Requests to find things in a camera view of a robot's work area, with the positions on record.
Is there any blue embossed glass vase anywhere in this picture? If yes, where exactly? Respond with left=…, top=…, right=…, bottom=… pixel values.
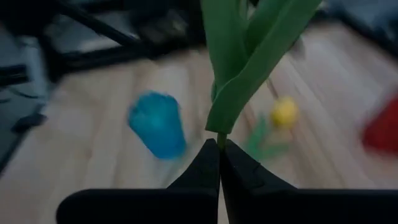
left=127, top=90, right=188, bottom=161

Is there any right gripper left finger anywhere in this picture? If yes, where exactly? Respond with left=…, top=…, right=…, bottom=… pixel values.
left=55, top=139, right=221, bottom=224

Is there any black aluminium table frame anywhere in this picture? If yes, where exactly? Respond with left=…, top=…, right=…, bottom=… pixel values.
left=37, top=0, right=398, bottom=83

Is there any red glass vase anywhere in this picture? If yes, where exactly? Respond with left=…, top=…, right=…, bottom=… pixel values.
left=361, top=95, right=398, bottom=156

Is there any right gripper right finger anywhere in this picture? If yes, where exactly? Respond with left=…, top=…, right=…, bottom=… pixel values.
left=220, top=139, right=398, bottom=224

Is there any yellow artificial tulip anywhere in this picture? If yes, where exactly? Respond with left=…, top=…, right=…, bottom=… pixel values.
left=244, top=76, right=301, bottom=160
left=200, top=0, right=323, bottom=152

